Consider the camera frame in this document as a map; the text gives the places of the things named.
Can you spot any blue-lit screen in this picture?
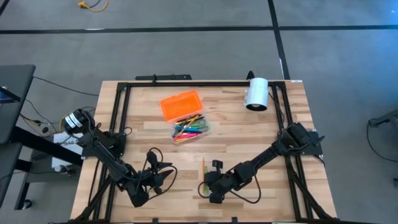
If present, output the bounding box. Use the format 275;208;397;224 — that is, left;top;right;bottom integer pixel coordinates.
0;86;21;105

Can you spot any thick pink pen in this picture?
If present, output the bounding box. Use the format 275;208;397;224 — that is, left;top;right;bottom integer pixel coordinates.
174;132;201;141

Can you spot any yellow extension cable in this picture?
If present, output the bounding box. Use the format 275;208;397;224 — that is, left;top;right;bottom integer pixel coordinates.
77;0;109;12

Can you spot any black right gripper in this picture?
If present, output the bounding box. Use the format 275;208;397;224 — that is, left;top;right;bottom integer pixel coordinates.
203;159;237;205

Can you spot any black side desk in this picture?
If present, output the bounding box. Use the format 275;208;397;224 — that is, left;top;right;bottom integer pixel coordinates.
0;64;37;146

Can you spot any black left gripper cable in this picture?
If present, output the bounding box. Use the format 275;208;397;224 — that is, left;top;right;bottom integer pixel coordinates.
135;147;178;200

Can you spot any white cardboard box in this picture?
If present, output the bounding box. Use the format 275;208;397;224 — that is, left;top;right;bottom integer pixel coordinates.
52;130;86;169

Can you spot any blue pen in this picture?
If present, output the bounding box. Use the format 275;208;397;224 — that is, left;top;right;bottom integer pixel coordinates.
174;125;203;134

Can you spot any clear box with orange lid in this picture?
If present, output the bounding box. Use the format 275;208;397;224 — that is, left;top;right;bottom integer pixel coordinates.
159;90;213;146

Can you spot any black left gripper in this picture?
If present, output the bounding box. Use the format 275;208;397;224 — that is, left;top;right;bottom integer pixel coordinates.
136;151;175;195

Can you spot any black desk leg frame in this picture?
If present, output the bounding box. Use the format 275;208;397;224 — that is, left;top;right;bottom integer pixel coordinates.
9;126;85;211

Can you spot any black bar with knob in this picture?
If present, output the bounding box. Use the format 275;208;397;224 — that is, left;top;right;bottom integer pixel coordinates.
135;73;193;81

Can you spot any yellow pencil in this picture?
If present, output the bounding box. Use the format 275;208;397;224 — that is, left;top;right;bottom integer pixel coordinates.
177;114;201;138

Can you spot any black floor cable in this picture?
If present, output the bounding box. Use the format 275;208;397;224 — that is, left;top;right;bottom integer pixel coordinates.
365;119;398;162
32;76;100;97

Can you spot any black aluminium table frame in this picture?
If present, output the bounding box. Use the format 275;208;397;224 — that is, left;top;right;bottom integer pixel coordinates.
70;80;340;224

